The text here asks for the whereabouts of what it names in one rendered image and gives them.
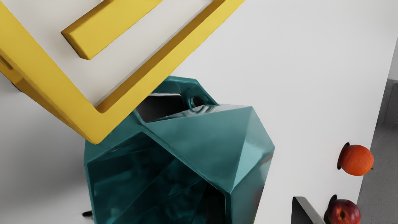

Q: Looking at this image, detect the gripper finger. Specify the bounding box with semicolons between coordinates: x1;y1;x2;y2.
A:
292;196;326;224

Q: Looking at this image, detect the teal faceted mug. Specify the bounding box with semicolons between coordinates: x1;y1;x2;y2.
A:
83;76;275;224

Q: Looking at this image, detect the red apple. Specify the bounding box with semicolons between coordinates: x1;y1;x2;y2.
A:
326;199;361;224

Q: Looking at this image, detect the orange fruit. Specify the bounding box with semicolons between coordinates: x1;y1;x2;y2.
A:
339;144;375;176

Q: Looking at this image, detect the yellow angular frame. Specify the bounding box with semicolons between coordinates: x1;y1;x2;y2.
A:
0;0;245;145

